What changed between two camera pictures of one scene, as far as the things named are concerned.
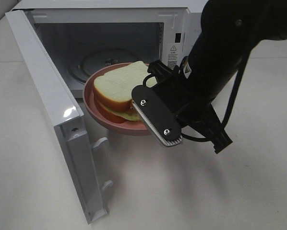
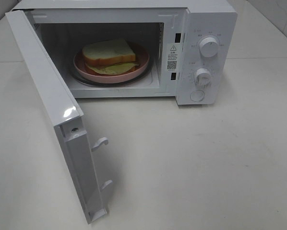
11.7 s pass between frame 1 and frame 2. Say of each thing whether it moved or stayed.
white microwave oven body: stayed
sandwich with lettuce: moved
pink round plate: moved
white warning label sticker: stayed
